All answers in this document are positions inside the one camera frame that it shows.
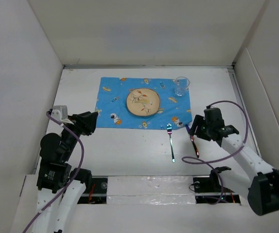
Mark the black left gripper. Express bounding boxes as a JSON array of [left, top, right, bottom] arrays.
[[62, 110, 98, 160]]

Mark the iridescent knife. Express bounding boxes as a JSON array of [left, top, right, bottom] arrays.
[[185, 125, 200, 158]]

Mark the iridescent fork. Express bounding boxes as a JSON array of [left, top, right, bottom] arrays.
[[167, 123, 175, 163]]

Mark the blue space-print cloth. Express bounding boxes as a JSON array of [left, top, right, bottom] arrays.
[[95, 77, 192, 130]]

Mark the clear plastic cup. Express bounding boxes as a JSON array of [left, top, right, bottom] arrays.
[[174, 76, 190, 96]]

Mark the beige bird-pattern plate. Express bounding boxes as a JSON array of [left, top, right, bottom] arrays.
[[126, 88, 161, 117]]

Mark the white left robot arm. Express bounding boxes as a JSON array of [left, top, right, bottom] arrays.
[[28, 106, 98, 233]]

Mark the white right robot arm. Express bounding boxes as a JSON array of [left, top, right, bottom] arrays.
[[190, 108, 279, 216]]

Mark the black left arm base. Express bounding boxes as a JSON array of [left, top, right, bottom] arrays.
[[77, 176, 108, 204]]

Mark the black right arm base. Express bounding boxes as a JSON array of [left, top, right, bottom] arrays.
[[189, 169, 241, 205]]

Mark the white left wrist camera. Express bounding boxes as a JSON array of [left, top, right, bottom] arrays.
[[50, 105, 69, 122]]

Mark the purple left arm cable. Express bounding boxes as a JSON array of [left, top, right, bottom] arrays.
[[22, 111, 86, 233]]

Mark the aluminium rail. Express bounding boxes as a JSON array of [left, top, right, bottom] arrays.
[[227, 67, 262, 157]]

